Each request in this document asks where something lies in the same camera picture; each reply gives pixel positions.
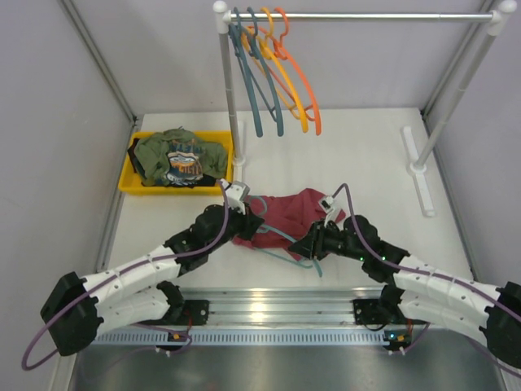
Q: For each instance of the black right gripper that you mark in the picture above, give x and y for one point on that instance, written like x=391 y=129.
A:
x=304 y=247

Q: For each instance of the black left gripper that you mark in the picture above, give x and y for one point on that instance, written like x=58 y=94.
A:
x=251 y=222

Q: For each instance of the light teal hanger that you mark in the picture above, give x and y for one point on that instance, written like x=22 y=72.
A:
x=277 y=248

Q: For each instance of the red tank top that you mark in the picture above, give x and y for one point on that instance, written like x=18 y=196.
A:
x=293 y=214

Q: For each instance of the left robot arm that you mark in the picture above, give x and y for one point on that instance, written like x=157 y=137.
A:
x=80 y=309

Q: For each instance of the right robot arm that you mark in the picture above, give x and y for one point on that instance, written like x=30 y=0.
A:
x=485 y=313

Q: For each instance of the dark teal hanger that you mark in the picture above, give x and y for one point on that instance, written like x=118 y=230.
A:
x=253 y=51
x=235 y=32

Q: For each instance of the orange hanger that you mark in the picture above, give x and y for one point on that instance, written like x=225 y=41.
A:
x=276 y=55

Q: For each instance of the yellow hanger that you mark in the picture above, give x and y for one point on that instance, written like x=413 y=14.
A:
x=279 y=27

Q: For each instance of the green graphic t-shirt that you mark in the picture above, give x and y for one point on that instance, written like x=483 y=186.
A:
x=179 y=156

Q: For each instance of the yellow plastic bin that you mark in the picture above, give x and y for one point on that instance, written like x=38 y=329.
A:
x=177 y=162

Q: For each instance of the white clothes rack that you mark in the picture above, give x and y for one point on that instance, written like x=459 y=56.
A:
x=495 y=19

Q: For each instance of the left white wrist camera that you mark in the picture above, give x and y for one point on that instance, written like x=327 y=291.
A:
x=236 y=193

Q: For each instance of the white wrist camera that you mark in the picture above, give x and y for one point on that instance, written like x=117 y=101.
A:
x=236 y=193
x=329 y=207

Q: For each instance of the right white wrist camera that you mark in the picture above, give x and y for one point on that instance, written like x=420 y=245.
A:
x=329 y=207

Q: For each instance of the aluminium rail frame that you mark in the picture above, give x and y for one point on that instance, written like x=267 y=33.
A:
x=281 y=308

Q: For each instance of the perforated cable duct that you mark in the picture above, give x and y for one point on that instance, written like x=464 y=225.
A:
x=246 y=337

